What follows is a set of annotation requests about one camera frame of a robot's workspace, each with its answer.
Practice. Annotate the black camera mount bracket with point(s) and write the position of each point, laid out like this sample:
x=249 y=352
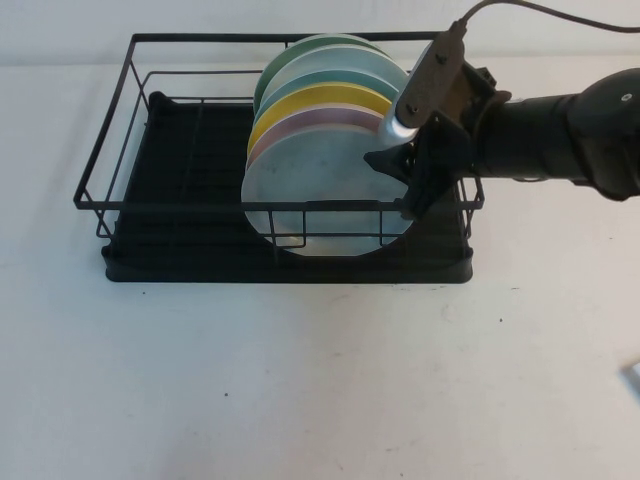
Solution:
x=480 y=82

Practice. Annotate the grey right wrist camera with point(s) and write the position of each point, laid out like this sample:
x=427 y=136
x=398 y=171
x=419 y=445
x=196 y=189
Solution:
x=430 y=80

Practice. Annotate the pale blue white-rimmed plate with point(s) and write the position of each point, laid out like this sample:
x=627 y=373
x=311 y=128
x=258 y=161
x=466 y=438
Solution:
x=350 y=62

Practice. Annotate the green plate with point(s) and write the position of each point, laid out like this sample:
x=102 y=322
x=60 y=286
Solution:
x=280 y=57

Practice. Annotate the lilac pink plate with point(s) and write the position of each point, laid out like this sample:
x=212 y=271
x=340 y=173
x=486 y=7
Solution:
x=320 y=117

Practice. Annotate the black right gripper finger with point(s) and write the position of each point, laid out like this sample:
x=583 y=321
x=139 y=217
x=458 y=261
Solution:
x=412 y=209
x=395 y=159

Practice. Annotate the teal plate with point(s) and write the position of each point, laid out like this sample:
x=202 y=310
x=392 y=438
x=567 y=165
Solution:
x=320 y=81

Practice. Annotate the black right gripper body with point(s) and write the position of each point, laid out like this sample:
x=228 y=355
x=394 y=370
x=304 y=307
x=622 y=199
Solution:
x=445 y=150

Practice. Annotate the black plastic drip tray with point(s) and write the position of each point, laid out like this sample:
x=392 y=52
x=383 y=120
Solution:
x=200 y=265

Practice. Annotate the yellow plate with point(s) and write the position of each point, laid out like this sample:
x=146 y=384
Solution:
x=310 y=100

